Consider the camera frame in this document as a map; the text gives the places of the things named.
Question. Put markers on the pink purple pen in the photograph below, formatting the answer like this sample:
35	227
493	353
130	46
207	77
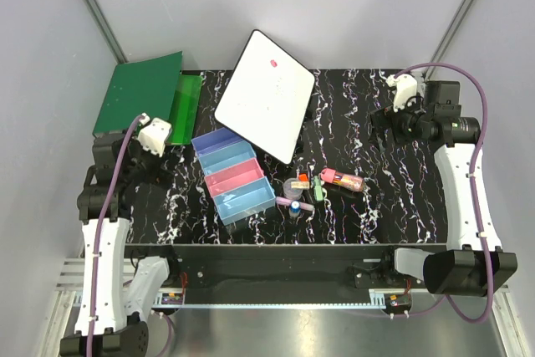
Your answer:
286	202

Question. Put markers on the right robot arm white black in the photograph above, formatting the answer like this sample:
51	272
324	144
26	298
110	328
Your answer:
474	262

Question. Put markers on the white whiteboard black frame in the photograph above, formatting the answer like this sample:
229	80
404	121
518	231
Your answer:
265	105

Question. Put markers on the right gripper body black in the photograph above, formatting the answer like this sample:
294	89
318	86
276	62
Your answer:
399	122

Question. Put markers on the green ring binder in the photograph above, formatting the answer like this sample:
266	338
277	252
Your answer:
135	88

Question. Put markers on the green transparent plastic folder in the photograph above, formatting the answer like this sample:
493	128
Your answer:
184	108

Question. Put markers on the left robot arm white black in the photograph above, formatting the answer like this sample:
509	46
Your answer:
105	212

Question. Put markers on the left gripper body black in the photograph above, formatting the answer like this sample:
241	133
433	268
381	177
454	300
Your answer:
147	166

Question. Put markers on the pink plastic drawer box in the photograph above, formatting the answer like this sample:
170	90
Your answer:
233	177

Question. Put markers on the light blue end drawer box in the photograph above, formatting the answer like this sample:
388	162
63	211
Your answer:
244	201

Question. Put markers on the purple plastic drawer box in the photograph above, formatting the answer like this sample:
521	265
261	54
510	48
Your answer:
214	140

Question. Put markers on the pink crayon tube case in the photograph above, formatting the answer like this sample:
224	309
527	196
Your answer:
350	182

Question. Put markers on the green stapler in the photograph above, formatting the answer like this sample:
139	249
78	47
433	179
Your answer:
317	189

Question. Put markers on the round clear plastic container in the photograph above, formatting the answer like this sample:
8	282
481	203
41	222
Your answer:
289	193

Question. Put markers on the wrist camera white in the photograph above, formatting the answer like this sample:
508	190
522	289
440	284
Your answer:
154	135
406	92

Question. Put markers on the blue white glue bottle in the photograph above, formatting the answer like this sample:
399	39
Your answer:
294	209

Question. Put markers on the orange cap black marker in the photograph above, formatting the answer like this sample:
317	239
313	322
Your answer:
303	176

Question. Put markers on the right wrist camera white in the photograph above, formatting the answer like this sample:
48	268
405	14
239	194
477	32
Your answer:
406	92

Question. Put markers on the beige eraser block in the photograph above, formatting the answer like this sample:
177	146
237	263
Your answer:
302	185

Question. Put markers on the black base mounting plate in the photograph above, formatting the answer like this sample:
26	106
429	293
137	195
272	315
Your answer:
282	275

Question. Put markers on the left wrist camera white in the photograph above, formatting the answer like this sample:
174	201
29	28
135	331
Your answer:
154	135

